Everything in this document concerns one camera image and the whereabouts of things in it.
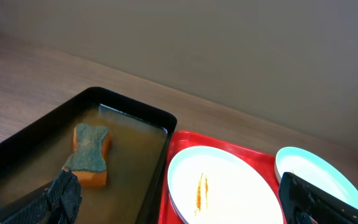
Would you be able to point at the light blue plate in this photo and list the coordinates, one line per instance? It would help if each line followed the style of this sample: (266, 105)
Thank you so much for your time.
(209, 185)
(316, 171)

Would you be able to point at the black water tray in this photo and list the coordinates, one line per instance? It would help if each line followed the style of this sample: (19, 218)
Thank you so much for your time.
(140, 137)

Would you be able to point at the orange sponge with green scourer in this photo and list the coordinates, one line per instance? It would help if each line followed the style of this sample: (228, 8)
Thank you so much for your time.
(90, 149)

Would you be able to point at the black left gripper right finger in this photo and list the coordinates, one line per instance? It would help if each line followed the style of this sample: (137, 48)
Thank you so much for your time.
(302, 202)

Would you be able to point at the red serving tray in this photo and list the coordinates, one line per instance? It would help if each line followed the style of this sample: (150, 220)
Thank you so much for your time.
(261, 162)

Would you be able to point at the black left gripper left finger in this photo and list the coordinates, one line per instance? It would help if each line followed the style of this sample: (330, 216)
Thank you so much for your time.
(56, 203)

